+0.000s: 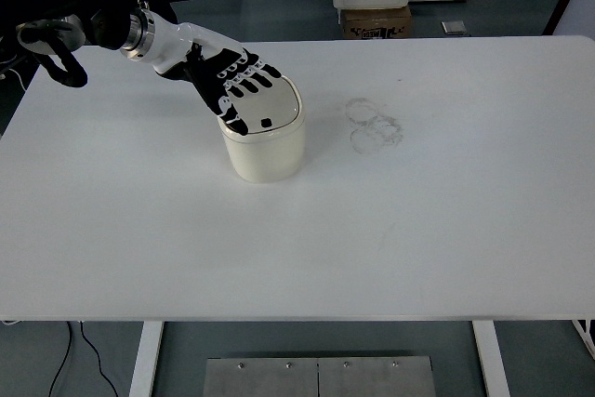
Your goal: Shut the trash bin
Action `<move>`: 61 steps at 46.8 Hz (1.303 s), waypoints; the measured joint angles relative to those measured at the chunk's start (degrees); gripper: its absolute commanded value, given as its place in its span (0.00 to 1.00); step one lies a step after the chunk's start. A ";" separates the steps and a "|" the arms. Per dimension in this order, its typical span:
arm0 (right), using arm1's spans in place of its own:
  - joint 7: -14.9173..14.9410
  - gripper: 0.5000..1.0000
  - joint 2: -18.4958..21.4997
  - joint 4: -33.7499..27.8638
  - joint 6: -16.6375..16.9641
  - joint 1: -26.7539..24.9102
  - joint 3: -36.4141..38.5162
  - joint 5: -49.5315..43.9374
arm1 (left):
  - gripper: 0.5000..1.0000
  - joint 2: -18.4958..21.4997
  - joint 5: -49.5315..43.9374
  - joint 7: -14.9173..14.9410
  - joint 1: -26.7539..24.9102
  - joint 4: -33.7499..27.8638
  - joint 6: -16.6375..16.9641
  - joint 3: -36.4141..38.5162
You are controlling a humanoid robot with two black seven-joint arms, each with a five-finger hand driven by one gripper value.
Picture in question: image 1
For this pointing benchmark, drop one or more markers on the white table leg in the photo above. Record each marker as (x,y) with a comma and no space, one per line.
(145,360)
(490,360)

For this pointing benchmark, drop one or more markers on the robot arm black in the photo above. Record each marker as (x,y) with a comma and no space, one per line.
(60,11)

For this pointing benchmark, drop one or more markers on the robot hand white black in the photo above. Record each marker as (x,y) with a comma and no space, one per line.
(589,339)
(176,43)

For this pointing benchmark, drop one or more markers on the brown cardboard box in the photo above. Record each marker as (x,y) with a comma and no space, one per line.
(376,20)

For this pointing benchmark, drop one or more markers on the cream flip-lid trash bin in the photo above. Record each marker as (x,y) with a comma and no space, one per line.
(265,155)

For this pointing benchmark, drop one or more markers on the grey metal plate with screws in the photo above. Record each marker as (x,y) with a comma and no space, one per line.
(279,378)

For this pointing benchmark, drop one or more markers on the small grey floor plate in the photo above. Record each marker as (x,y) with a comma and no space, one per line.
(454,26)

